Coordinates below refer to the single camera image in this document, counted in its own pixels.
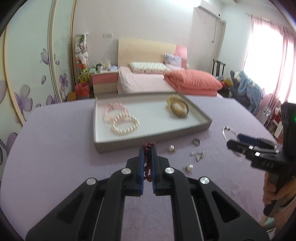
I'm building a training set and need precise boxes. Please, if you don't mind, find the wardrobe with purple flowers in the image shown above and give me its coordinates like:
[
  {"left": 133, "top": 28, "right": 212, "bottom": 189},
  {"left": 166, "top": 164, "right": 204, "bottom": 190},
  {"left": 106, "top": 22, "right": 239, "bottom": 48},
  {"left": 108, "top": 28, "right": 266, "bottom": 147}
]
[{"left": 1, "top": 1, "right": 76, "bottom": 168}]

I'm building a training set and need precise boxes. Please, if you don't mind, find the folded coral duvet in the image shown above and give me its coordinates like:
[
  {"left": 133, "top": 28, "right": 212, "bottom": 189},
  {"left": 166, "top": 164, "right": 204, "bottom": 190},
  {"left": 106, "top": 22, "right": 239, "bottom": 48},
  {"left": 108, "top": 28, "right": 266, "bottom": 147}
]
[{"left": 164, "top": 69, "right": 223, "bottom": 96}]

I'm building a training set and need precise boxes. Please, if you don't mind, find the pink window curtain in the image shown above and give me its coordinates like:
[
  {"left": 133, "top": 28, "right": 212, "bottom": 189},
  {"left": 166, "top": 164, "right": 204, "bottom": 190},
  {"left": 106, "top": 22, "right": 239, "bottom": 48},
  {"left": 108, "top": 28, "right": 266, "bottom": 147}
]
[{"left": 243, "top": 16, "right": 295, "bottom": 114}]

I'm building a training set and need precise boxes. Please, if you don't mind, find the purple patterned pillow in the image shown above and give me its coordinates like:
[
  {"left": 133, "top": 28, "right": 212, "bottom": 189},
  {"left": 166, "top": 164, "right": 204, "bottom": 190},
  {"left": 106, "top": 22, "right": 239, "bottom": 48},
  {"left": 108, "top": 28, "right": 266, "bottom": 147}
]
[{"left": 165, "top": 53, "right": 182, "bottom": 68}]

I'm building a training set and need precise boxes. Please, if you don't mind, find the dark red bead bracelet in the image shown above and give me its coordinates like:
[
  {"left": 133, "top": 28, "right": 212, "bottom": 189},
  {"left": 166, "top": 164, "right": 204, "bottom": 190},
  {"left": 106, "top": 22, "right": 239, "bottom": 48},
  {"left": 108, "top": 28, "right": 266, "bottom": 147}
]
[{"left": 142, "top": 141, "right": 155, "bottom": 183}]

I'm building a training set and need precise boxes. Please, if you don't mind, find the bed with pink sheet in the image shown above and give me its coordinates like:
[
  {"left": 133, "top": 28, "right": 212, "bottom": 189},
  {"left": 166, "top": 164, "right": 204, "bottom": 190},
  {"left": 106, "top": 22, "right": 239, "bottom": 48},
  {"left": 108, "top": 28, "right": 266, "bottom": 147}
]
[{"left": 117, "top": 67, "right": 176, "bottom": 94}]

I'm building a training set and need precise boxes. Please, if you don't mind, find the person's right hand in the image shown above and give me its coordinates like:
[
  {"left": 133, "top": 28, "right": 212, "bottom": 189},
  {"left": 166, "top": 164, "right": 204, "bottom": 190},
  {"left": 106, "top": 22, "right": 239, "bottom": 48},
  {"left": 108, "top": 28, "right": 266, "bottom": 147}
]
[{"left": 262, "top": 172, "right": 295, "bottom": 237}]

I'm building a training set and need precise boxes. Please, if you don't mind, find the pink bead bracelet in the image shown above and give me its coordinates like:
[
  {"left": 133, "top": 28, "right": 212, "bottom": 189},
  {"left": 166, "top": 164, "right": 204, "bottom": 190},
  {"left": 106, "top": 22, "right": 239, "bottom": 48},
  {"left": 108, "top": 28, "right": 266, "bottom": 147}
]
[{"left": 103, "top": 102, "right": 132, "bottom": 123}]

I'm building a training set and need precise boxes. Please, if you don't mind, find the white floral pillow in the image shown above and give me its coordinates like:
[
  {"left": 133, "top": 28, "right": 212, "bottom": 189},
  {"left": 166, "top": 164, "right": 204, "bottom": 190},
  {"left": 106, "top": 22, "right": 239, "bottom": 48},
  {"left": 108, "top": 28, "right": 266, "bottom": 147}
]
[{"left": 129, "top": 62, "right": 170, "bottom": 74}]

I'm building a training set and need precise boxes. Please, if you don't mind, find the thin silver bangle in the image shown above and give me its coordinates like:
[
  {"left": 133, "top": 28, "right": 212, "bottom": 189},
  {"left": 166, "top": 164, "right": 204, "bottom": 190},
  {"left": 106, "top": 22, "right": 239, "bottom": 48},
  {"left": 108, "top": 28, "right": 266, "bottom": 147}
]
[{"left": 222, "top": 126, "right": 238, "bottom": 142}]

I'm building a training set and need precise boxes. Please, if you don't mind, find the white pearl bracelet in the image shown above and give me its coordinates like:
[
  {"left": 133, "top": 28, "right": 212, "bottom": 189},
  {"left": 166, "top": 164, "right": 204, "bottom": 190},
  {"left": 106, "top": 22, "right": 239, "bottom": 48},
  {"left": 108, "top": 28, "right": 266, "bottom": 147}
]
[{"left": 111, "top": 113, "right": 140, "bottom": 136}]

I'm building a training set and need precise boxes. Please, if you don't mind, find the grey cardboard tray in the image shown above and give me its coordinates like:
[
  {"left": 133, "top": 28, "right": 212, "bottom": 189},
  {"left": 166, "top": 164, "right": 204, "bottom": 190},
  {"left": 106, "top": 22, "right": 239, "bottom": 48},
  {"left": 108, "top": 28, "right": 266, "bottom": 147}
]
[{"left": 93, "top": 92, "right": 212, "bottom": 154}]

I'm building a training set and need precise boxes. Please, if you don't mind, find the clear tube of plush toys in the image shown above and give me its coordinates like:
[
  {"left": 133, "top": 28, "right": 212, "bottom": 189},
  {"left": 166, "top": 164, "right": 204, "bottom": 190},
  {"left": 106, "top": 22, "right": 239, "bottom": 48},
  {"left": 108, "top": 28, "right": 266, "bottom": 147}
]
[{"left": 74, "top": 33, "right": 89, "bottom": 84}]

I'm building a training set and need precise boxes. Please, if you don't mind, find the white wall air conditioner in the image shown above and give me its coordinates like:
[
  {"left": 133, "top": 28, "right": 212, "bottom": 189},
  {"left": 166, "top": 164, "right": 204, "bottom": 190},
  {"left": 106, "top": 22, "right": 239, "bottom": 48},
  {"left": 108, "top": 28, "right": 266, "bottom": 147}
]
[{"left": 194, "top": 0, "right": 223, "bottom": 22}]

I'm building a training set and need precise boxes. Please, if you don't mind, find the red waste bin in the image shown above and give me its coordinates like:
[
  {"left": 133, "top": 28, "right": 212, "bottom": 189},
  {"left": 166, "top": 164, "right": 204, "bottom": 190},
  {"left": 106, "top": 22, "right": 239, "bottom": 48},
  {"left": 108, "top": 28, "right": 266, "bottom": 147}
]
[{"left": 75, "top": 82, "right": 90, "bottom": 99}]

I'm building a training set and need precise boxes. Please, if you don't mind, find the pearl pendant with gold loop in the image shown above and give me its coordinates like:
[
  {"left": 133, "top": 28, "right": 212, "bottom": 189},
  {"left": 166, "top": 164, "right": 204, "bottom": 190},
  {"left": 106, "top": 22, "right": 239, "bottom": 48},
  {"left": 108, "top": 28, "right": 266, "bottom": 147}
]
[{"left": 168, "top": 145, "right": 176, "bottom": 153}]

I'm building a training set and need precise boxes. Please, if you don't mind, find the purple textured table cloth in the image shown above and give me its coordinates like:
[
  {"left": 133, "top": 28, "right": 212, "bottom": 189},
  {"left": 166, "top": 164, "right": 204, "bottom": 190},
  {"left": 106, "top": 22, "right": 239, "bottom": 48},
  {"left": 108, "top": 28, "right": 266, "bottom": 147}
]
[{"left": 1, "top": 96, "right": 272, "bottom": 238}]

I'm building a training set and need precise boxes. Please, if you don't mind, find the yellow wrist watch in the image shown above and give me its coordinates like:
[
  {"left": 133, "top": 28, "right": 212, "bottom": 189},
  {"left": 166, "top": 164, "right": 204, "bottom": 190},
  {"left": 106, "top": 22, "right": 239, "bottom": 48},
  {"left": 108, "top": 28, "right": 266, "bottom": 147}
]
[{"left": 166, "top": 94, "right": 189, "bottom": 118}]

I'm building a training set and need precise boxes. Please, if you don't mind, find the dark wooden chair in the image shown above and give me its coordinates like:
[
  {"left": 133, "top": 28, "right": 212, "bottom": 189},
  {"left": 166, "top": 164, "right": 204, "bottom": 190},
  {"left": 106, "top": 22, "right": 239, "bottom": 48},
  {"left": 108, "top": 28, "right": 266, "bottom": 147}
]
[{"left": 212, "top": 59, "right": 226, "bottom": 77}]

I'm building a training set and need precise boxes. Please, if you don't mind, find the beige and pink headboard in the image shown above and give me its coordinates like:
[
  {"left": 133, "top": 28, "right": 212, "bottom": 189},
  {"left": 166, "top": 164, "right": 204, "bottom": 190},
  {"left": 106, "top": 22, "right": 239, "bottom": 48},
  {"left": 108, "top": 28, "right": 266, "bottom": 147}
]
[{"left": 117, "top": 38, "right": 188, "bottom": 68}]

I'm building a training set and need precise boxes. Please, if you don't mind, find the pink bedside table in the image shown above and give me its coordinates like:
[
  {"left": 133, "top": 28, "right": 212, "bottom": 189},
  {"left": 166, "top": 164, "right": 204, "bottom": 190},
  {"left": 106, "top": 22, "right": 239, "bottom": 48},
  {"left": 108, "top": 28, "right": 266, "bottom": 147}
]
[{"left": 91, "top": 71, "right": 118, "bottom": 95}]

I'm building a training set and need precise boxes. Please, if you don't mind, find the blue clothes pile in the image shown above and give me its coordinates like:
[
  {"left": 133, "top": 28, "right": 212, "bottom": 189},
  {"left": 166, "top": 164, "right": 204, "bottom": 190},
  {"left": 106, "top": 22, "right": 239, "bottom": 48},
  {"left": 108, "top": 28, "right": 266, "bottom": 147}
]
[{"left": 238, "top": 71, "right": 264, "bottom": 115}]

